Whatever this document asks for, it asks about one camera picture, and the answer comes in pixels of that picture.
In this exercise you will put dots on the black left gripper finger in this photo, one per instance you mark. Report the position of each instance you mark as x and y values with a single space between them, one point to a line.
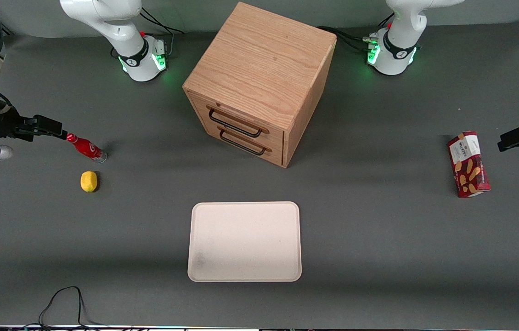
516 137

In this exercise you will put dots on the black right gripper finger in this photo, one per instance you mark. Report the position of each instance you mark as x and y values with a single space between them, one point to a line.
48 125
53 134

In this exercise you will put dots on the wooden drawer cabinet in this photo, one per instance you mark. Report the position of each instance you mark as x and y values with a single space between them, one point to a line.
259 64

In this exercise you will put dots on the red coke bottle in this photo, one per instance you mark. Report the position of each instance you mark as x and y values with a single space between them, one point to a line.
87 148

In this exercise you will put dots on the beige plastic tray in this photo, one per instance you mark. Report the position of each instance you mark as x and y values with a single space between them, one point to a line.
244 241

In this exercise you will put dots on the yellow lemon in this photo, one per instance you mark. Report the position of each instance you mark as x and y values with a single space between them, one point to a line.
88 181

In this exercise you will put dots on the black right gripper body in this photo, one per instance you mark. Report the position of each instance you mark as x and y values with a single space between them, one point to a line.
2 122

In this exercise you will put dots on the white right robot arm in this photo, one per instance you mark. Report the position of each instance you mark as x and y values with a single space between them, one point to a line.
126 23

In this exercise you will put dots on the red cookie box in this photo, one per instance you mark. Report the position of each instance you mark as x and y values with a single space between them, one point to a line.
469 165

